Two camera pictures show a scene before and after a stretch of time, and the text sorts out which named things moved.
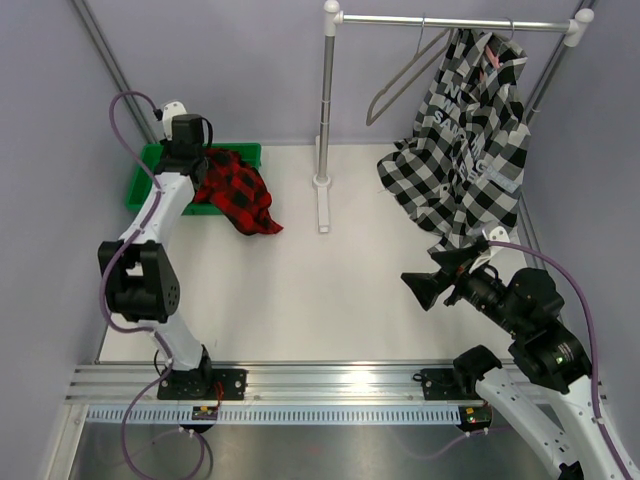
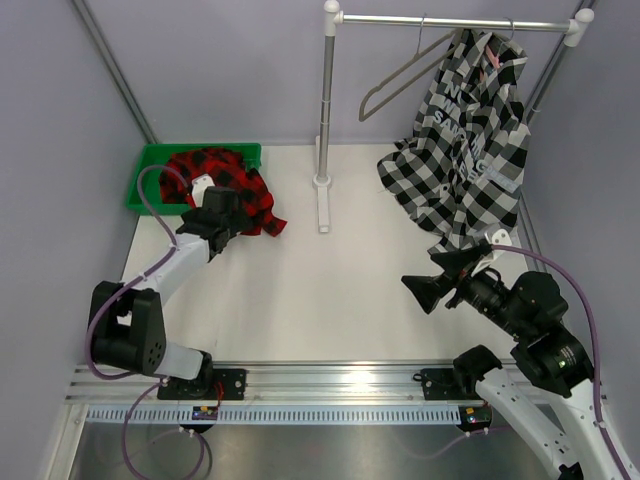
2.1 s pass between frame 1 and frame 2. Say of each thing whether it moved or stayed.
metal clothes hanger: moved
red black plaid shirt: stayed
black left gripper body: moved
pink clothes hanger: stayed
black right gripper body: stayed
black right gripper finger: stayed
